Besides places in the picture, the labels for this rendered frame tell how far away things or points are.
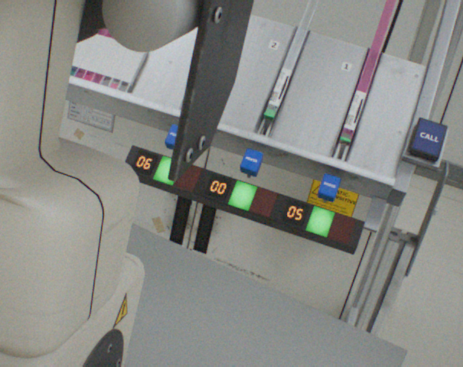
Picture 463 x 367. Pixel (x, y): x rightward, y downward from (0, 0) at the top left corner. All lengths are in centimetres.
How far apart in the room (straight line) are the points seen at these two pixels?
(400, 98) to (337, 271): 48
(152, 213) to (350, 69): 58
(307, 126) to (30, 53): 66
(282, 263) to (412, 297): 83
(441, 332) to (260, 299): 124
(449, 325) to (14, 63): 185
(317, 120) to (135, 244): 30
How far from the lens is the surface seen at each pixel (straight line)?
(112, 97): 99
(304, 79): 100
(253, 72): 101
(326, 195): 92
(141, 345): 74
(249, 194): 94
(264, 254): 138
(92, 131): 141
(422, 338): 198
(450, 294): 224
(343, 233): 93
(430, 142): 93
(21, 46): 34
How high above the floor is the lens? 108
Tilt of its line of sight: 26 degrees down
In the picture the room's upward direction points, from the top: 14 degrees clockwise
